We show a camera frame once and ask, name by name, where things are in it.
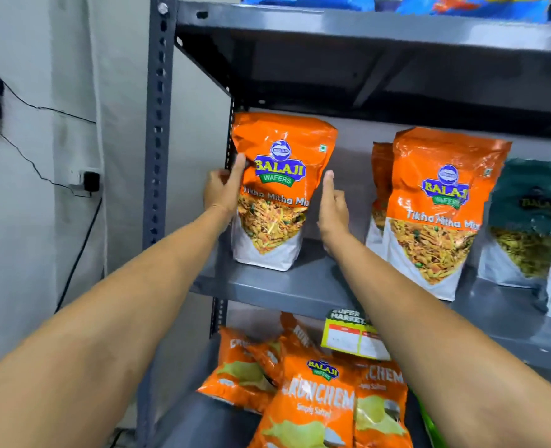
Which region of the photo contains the orange chips packet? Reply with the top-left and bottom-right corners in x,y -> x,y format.
351,355 -> 414,448
247,351 -> 357,448
279,312 -> 325,356
245,338 -> 286,387
196,327 -> 277,415

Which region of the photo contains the orange snack mix packet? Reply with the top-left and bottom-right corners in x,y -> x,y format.
231,112 -> 339,272
382,127 -> 513,302
365,142 -> 394,258

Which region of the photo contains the person's right hand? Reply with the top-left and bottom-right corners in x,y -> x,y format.
317,170 -> 351,246

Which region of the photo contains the grey metal shelf rack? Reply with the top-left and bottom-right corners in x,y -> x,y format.
135,0 -> 551,448

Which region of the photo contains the blue snack packet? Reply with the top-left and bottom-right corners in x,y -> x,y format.
242,0 -> 375,12
396,0 -> 551,23

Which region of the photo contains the yellow shelf price label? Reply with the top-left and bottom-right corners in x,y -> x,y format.
320,308 -> 392,362

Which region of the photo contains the white wall socket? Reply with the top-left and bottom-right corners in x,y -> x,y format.
68,168 -> 103,198

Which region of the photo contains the thin black wall cable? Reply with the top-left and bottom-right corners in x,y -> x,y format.
0,80 -> 98,198

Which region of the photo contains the person's left hand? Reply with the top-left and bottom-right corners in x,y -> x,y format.
204,154 -> 247,220

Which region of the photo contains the person's right forearm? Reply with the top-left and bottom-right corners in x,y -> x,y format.
324,228 -> 551,448

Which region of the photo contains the person's left forearm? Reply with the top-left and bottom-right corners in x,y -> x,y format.
0,206 -> 235,448

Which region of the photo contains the green snack packet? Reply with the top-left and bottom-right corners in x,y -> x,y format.
413,391 -> 450,448

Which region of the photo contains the black adapter cable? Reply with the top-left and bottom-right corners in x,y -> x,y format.
54,196 -> 104,314

